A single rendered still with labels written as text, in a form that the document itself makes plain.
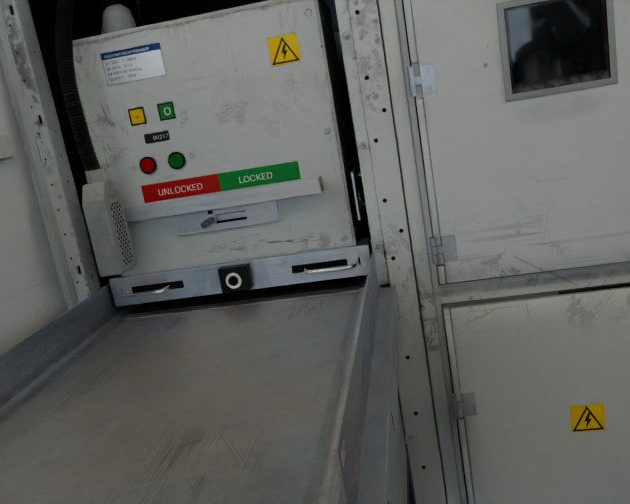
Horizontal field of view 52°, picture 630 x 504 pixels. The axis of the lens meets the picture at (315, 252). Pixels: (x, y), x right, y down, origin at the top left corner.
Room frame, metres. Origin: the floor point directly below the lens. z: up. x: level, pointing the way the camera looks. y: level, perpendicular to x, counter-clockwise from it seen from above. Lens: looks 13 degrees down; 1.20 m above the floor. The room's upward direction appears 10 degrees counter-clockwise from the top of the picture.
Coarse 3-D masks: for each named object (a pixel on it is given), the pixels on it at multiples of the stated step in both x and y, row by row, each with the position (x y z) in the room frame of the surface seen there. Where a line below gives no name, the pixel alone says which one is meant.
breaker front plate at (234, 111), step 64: (192, 64) 1.25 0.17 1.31; (256, 64) 1.23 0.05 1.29; (320, 64) 1.21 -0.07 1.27; (128, 128) 1.28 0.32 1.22; (192, 128) 1.26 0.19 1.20; (256, 128) 1.24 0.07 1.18; (320, 128) 1.22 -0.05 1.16; (128, 192) 1.29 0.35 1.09; (192, 256) 1.27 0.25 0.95; (256, 256) 1.25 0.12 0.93
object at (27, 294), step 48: (0, 48) 1.27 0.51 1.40; (0, 96) 1.25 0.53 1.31; (0, 144) 1.19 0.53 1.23; (0, 192) 1.18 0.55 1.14; (48, 192) 1.27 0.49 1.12; (0, 240) 1.15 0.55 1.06; (48, 240) 1.27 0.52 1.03; (0, 288) 1.12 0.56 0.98; (48, 288) 1.24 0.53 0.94; (0, 336) 1.09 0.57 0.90
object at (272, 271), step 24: (360, 240) 1.24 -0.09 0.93; (216, 264) 1.25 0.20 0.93; (264, 264) 1.23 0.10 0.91; (288, 264) 1.22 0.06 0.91; (312, 264) 1.22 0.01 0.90; (336, 264) 1.21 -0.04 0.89; (360, 264) 1.20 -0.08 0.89; (120, 288) 1.28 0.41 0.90; (144, 288) 1.28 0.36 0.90; (192, 288) 1.26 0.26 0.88; (216, 288) 1.25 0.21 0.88
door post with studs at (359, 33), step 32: (352, 0) 1.16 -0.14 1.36; (352, 32) 1.16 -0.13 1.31; (352, 64) 1.17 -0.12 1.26; (352, 96) 1.17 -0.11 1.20; (384, 96) 1.15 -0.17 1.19; (384, 128) 1.15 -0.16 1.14; (384, 160) 1.16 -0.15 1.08; (384, 192) 1.16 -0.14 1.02; (384, 224) 1.16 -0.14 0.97; (384, 256) 1.16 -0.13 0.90; (416, 320) 1.15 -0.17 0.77; (416, 352) 1.15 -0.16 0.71; (416, 384) 1.16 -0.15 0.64; (416, 416) 1.16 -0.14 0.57
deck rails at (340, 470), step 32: (64, 320) 1.11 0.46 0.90; (96, 320) 1.21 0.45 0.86; (32, 352) 1.00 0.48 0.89; (64, 352) 1.09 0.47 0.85; (352, 352) 0.70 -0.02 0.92; (0, 384) 0.91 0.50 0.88; (32, 384) 0.96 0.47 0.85; (352, 384) 0.64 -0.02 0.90; (0, 416) 0.85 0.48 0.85; (352, 416) 0.60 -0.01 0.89; (352, 448) 0.57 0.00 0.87; (320, 480) 0.55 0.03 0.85; (352, 480) 0.54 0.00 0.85
